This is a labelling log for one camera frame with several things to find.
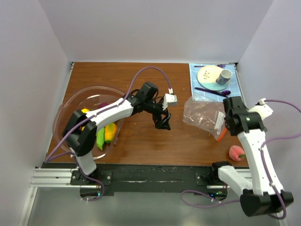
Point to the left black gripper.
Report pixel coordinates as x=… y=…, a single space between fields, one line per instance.
x=160 y=124

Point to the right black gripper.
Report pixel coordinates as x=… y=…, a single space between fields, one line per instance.
x=243 y=105

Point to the clear zip top bag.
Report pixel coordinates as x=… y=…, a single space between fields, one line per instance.
x=207 y=115

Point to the pink fake peach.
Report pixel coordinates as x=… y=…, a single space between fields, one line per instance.
x=236 y=153

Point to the orange fake fruit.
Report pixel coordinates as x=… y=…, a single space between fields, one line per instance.
x=110 y=132

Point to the purple fake onion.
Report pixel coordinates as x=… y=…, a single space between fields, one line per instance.
x=102 y=105

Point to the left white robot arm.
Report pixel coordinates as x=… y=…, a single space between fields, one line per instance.
x=82 y=128

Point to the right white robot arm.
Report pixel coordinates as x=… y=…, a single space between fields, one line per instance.
x=265 y=194

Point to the purple spoon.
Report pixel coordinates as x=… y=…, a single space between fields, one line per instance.
x=223 y=93

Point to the blue checkered cloth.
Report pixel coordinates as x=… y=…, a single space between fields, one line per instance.
x=232 y=84

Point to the grey white mug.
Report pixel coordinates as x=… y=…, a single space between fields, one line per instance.
x=224 y=77

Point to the cream floral plate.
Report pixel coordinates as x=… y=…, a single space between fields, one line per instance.
x=207 y=77

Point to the clear plastic bowl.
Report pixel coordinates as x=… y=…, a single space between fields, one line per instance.
x=69 y=114

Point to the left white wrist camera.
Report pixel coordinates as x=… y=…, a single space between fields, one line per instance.
x=169 y=100

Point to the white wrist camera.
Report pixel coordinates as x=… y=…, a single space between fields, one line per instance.
x=262 y=109
x=169 y=100

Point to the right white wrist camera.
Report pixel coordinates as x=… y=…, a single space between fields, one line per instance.
x=262 y=109

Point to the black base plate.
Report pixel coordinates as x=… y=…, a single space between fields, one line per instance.
x=157 y=179

